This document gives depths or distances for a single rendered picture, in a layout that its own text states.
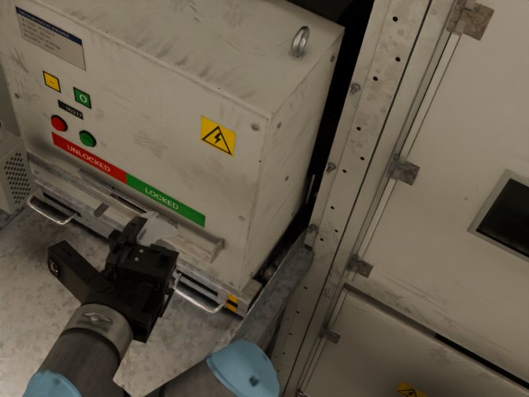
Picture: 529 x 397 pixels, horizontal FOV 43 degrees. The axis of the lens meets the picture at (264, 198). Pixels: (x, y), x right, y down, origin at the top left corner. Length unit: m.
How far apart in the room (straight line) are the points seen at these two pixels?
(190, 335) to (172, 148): 0.41
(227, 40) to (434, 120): 0.32
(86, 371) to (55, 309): 0.59
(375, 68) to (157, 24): 0.32
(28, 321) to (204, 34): 0.64
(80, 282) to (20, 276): 0.53
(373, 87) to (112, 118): 0.41
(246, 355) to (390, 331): 0.79
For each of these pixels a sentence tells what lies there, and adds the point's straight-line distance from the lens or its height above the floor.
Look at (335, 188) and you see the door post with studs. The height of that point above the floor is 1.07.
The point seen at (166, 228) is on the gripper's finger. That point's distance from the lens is 0.92.
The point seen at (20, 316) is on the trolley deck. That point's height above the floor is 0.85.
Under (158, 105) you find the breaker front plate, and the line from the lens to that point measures 0.98.
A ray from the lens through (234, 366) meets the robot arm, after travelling 0.70.
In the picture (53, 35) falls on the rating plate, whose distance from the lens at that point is 1.05.
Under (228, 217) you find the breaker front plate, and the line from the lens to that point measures 1.07.
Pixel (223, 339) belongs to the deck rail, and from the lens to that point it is 1.28.
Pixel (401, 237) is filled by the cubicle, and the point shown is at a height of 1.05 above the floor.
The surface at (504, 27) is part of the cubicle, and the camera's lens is 0.89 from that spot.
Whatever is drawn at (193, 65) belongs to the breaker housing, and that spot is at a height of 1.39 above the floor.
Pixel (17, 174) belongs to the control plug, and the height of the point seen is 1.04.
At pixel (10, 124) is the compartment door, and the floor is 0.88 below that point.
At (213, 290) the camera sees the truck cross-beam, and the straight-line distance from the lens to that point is 1.26.
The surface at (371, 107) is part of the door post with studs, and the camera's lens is 1.06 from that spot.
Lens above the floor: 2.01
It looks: 53 degrees down
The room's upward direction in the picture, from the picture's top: 11 degrees clockwise
